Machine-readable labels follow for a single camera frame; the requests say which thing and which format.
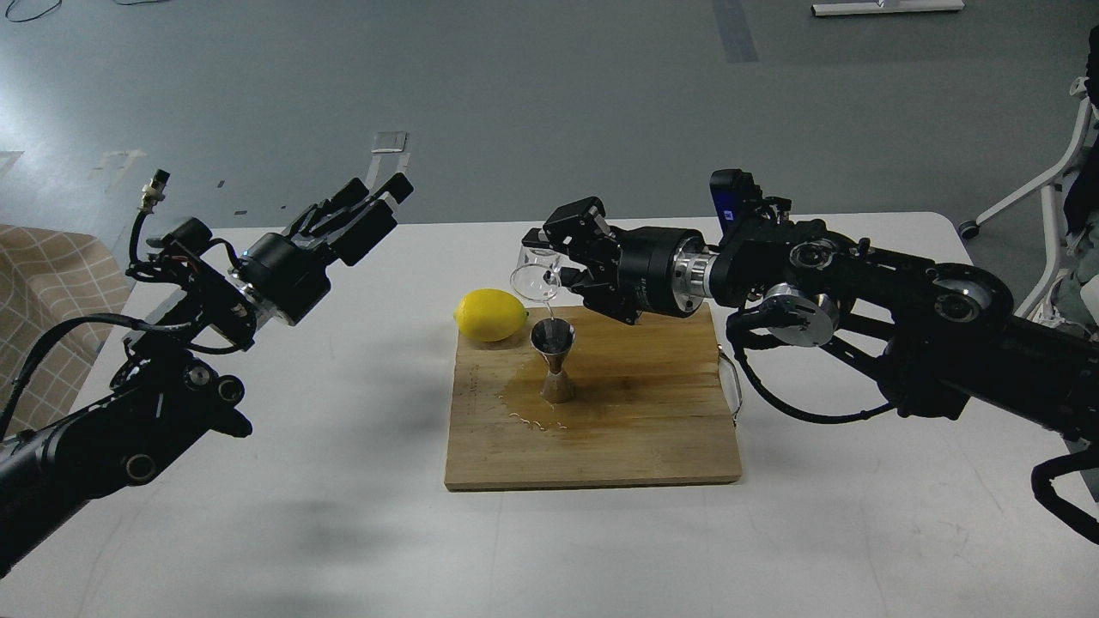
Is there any white bar on floor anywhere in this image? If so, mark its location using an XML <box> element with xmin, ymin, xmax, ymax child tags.
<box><xmin>810</xmin><ymin>0</ymin><xmax>966</xmax><ymax>16</ymax></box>

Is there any bamboo cutting board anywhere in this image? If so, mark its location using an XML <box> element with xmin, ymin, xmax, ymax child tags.
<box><xmin>444</xmin><ymin>306</ymin><xmax>743</xmax><ymax>490</ymax></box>

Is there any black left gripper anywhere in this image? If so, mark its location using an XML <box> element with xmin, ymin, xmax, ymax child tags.
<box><xmin>235</xmin><ymin>173</ymin><xmax>415</xmax><ymax>327</ymax></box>

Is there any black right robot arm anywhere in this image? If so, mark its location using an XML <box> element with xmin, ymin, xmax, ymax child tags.
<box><xmin>522</xmin><ymin>169</ymin><xmax>1098</xmax><ymax>542</ymax></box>

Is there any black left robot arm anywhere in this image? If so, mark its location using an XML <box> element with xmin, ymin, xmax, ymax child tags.
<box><xmin>1</xmin><ymin>172</ymin><xmax>413</xmax><ymax>573</ymax></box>

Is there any yellow lemon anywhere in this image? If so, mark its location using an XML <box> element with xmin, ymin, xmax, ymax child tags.
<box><xmin>452</xmin><ymin>288</ymin><xmax>529</xmax><ymax>342</ymax></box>

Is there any beige checkered cloth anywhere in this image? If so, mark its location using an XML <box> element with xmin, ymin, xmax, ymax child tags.
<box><xmin>1</xmin><ymin>224</ymin><xmax>131</xmax><ymax>437</ymax></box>

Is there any black cable on floor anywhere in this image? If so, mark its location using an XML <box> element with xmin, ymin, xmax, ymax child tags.
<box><xmin>4</xmin><ymin>0</ymin><xmax>65</xmax><ymax>24</ymax></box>

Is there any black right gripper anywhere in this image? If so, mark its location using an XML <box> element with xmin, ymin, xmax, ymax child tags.
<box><xmin>521</xmin><ymin>196</ymin><xmax>709</xmax><ymax>325</ymax></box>

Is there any clear glass cup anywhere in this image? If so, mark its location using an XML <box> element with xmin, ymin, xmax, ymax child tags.
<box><xmin>509</xmin><ymin>246</ymin><xmax>562</xmax><ymax>304</ymax></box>

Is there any steel jigger measuring cup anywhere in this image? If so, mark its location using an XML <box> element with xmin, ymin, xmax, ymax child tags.
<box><xmin>530</xmin><ymin>318</ymin><xmax>574</xmax><ymax>404</ymax></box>

